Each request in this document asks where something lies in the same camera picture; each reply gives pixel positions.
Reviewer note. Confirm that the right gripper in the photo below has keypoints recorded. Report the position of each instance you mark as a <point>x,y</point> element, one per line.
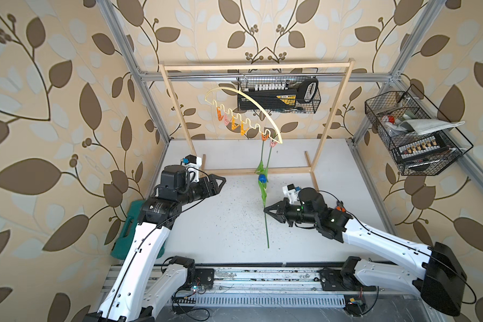
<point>282,207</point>

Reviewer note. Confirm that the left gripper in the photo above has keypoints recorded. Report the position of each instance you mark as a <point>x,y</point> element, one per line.
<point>208,191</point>

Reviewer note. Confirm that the blue tulip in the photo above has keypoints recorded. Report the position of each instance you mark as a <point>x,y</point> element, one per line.
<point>262,183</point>

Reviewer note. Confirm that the yellow clip hanger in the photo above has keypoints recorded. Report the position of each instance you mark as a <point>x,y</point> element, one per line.
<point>240,115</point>

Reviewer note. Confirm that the white tulip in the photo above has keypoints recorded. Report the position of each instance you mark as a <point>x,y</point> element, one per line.
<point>260,168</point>
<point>266,168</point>

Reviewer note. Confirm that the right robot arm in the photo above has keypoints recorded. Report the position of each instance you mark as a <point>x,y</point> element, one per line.
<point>432,273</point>

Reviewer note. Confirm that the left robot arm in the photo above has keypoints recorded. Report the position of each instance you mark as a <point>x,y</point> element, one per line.
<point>131,298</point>

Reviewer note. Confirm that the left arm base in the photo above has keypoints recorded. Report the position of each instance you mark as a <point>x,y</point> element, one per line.
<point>199,279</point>

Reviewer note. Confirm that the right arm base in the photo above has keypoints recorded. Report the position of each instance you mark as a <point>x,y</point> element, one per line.
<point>334,280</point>

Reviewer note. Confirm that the black yellow tool case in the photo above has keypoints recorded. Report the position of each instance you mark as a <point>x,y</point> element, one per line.
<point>273,98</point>

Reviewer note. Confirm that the green tool case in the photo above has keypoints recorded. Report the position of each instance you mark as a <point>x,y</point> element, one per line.
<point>123,244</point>

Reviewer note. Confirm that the white paper in basket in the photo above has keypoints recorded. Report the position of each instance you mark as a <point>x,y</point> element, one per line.
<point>427,126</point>

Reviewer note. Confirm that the bit set box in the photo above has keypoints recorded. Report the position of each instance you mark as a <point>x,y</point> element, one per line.
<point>421,148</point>

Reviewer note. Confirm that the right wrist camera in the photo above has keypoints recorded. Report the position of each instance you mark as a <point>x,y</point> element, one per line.
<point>291,192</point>

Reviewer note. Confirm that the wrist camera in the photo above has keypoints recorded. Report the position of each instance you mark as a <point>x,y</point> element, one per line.
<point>193,165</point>
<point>291,192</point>

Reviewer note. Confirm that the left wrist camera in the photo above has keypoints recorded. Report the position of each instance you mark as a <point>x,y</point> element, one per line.
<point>193,165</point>

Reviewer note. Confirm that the right wire basket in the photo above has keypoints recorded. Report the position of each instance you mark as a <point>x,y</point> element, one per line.
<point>386,111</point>

